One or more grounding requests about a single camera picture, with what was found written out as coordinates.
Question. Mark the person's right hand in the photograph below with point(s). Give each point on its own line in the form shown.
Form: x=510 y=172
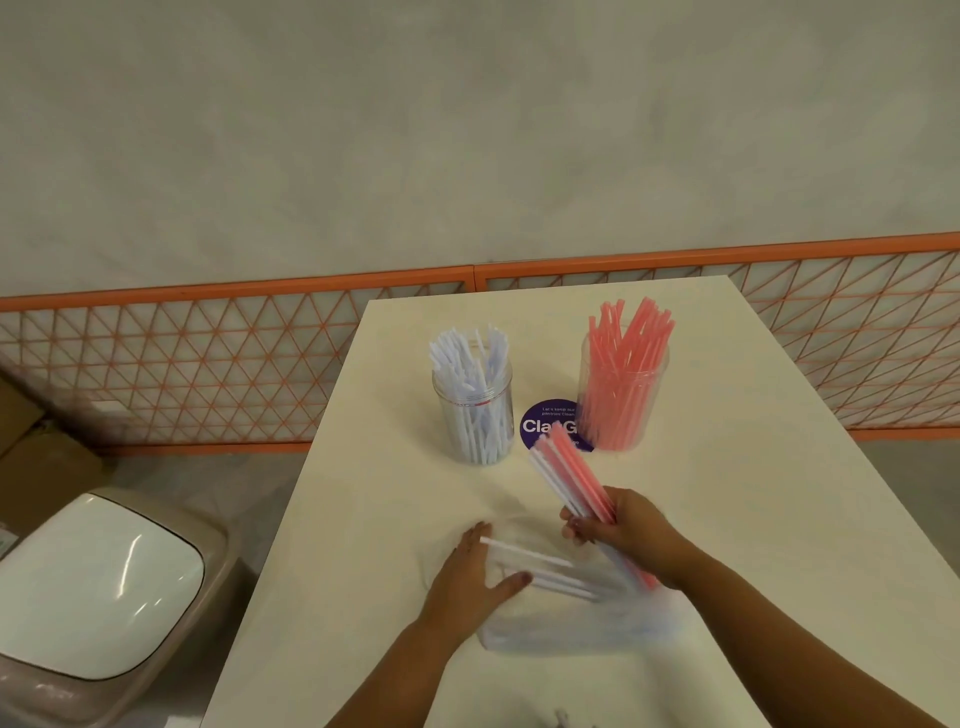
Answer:
x=637 y=532

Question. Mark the person's left hand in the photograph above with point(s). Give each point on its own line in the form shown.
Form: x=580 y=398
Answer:
x=465 y=592

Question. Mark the pile of mixed straws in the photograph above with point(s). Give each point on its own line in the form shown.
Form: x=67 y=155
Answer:
x=547 y=581

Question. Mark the bundle of straws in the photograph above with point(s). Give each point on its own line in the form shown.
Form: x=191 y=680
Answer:
x=570 y=472

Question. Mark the clear plastic bag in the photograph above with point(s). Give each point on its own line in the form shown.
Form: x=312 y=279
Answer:
x=570 y=637

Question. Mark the clear jar with pink straws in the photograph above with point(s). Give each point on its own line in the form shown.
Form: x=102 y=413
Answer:
x=660 y=397

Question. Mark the clear jar of pink straws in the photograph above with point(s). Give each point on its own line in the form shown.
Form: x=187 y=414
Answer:
x=622 y=360

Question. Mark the clear jar with white straws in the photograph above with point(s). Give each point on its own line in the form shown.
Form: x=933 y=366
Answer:
x=495 y=405

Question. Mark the clear jar of white straws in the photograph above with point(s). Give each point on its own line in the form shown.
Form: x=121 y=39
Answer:
x=465 y=367

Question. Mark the person's right forearm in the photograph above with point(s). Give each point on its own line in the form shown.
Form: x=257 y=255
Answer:
x=802 y=660

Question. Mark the person's left forearm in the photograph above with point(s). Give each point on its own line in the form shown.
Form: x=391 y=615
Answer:
x=390 y=675

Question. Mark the round purple sticker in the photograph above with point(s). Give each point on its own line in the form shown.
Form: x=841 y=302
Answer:
x=536 y=427

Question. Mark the orange lattice fence panel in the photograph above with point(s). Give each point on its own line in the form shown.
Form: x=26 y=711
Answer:
x=225 y=289
x=712 y=255

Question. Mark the beige chair with white seat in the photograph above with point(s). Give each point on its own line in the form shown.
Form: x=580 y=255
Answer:
x=97 y=585

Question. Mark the brown cardboard box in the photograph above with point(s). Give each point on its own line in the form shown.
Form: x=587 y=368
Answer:
x=45 y=472
x=15 y=412

